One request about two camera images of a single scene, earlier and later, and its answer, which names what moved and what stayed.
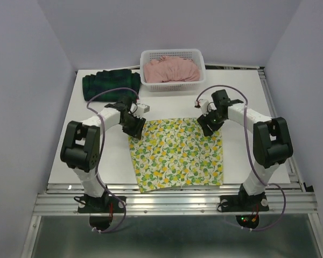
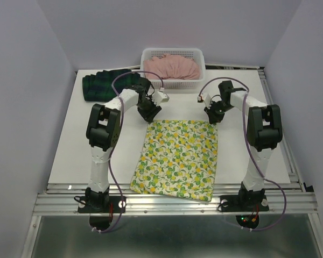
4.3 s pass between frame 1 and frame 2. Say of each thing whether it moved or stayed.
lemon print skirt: moved
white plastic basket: stayed
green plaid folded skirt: stayed
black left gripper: moved
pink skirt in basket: stayed
